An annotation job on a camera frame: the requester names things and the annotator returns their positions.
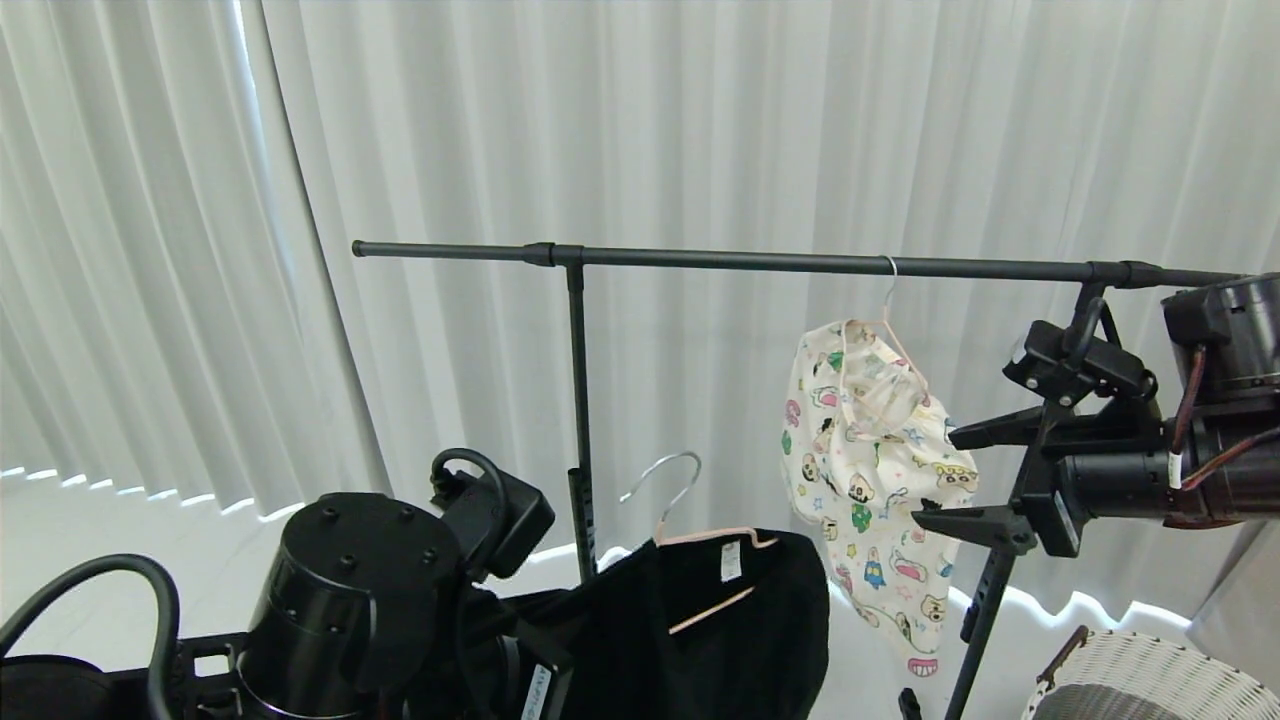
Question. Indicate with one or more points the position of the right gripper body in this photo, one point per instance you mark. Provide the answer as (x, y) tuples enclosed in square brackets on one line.
[(1110, 485)]

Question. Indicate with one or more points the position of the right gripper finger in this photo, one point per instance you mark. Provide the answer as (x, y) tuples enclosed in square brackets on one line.
[(980, 525), (1000, 428)]

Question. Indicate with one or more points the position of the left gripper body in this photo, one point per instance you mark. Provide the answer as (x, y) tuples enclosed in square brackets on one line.
[(535, 690)]

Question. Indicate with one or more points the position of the cream printed garment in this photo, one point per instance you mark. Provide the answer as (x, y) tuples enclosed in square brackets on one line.
[(880, 500)]

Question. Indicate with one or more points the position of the black garment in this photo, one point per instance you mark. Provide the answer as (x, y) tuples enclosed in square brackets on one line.
[(700, 650)]

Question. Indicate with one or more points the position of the pink clothes hanger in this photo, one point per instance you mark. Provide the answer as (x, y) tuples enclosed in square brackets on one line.
[(690, 462), (890, 280)]

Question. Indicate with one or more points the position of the white laundry basket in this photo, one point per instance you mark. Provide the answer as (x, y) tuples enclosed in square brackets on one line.
[(1150, 680)]

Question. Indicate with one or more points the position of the black clothes rack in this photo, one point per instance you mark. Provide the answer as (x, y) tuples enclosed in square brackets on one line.
[(750, 260)]

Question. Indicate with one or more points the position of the white curtain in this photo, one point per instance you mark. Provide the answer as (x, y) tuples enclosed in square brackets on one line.
[(650, 120)]

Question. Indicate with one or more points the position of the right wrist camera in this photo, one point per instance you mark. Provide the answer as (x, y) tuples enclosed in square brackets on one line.
[(1080, 370)]

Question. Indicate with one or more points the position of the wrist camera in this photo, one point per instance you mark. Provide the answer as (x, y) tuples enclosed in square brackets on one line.
[(510, 520), (1080, 370)]

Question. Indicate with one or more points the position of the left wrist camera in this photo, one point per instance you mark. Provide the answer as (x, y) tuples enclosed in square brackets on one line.
[(510, 520)]

